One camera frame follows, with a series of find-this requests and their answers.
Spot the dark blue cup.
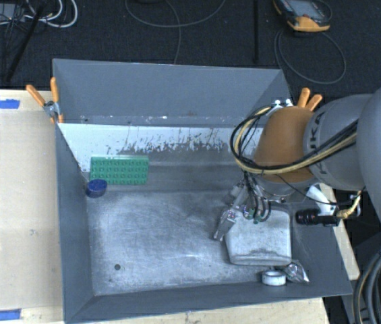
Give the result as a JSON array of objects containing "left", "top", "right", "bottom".
[{"left": 85, "top": 178, "right": 109, "bottom": 199}]

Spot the green flat block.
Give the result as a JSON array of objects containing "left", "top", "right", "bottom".
[{"left": 89, "top": 155, "right": 150, "bottom": 186}]

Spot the grey metal bin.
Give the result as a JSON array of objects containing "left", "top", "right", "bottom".
[{"left": 52, "top": 57, "right": 354, "bottom": 324}]

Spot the clear crumpled plastic wrapper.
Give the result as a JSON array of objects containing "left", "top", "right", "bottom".
[{"left": 282, "top": 261, "right": 311, "bottom": 284}]

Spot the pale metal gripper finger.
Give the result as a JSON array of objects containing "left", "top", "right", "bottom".
[
  {"left": 213, "top": 208, "right": 233, "bottom": 240},
  {"left": 217, "top": 212, "right": 239, "bottom": 242}
]

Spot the black cylinder on white bracket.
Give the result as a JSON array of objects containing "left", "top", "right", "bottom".
[{"left": 295, "top": 185, "right": 341, "bottom": 227}]

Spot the white tape roll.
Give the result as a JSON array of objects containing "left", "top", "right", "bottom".
[{"left": 261, "top": 270, "right": 288, "bottom": 288}]

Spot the white plastic container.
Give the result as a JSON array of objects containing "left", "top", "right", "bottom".
[{"left": 224, "top": 210, "right": 293, "bottom": 267}]

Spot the pale wood flat board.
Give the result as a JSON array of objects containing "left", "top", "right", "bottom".
[{"left": 0, "top": 108, "right": 64, "bottom": 312}]

